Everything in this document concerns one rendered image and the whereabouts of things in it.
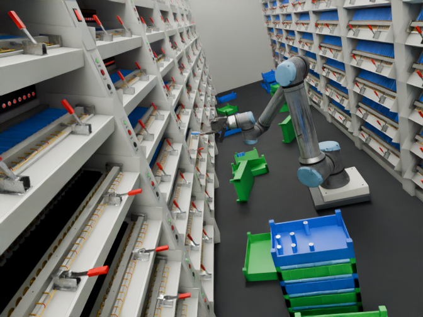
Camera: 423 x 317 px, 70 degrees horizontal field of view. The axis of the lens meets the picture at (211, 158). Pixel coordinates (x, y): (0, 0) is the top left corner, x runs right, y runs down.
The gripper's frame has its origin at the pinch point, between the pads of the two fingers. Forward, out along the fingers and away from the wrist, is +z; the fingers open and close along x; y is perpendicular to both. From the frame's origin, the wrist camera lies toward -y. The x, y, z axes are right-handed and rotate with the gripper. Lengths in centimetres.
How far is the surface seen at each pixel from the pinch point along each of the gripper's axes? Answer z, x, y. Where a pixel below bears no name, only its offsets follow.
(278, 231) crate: -32, 82, -26
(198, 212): 6, 56, -25
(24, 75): 10, 136, 65
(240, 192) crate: -16, 1, -51
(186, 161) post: 7.0, 38.7, -0.7
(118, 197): 8, 128, 32
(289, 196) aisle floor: -49, 8, -59
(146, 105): 18, 39, 35
